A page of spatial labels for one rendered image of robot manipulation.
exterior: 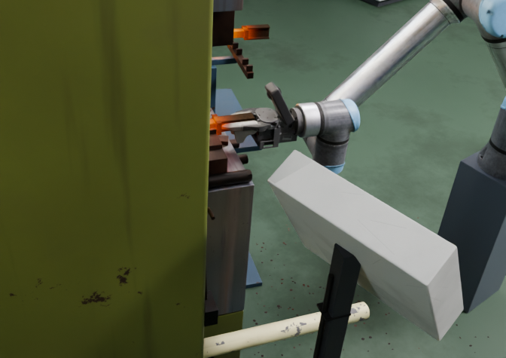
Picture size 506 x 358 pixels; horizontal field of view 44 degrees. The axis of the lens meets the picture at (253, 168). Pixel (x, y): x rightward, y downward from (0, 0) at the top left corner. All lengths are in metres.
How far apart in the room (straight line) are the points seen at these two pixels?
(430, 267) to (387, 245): 0.08
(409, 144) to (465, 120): 0.48
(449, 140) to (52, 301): 2.79
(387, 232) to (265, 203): 1.94
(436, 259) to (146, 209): 0.49
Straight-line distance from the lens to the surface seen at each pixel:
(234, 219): 1.58
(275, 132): 1.62
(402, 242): 1.02
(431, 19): 1.83
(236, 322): 1.86
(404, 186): 3.20
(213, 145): 1.52
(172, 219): 1.14
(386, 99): 3.93
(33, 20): 0.91
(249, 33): 2.24
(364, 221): 1.05
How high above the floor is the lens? 1.83
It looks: 36 degrees down
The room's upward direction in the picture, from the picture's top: 5 degrees clockwise
